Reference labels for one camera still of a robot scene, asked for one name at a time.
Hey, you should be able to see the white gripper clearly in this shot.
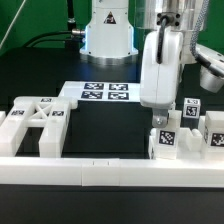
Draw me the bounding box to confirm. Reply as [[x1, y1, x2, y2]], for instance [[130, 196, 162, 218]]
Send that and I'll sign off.
[[140, 28, 183, 128]]

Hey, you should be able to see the white chair seat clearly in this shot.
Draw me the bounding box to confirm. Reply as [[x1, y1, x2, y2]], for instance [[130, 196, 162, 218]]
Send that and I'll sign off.
[[148, 128, 202, 160]]

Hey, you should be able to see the white chair nut peg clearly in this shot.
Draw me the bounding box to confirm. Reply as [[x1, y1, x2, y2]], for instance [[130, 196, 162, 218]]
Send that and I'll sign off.
[[154, 110, 182, 159]]

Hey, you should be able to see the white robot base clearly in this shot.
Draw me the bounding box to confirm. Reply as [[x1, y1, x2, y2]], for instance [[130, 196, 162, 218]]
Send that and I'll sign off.
[[80, 0, 138, 65]]

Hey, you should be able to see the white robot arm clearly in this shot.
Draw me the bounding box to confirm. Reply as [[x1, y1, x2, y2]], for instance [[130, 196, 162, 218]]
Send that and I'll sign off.
[[137, 0, 203, 128]]

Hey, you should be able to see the white part at left edge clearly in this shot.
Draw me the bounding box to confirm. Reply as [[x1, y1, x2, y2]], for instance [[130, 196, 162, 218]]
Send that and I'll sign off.
[[0, 111, 6, 127]]

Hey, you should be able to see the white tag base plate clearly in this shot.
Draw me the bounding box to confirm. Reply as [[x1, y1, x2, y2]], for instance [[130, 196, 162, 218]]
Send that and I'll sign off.
[[59, 81, 140, 103]]

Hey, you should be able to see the white chair back frame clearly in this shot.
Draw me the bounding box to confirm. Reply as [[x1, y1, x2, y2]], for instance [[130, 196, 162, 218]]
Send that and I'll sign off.
[[0, 96, 78, 158]]

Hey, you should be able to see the black cable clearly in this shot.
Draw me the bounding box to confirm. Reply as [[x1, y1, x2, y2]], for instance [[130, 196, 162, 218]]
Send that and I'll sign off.
[[23, 29, 86, 48]]

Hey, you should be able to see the white obstacle fence wall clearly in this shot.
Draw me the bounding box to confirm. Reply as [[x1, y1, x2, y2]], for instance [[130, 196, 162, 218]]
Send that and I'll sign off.
[[0, 156, 224, 188]]

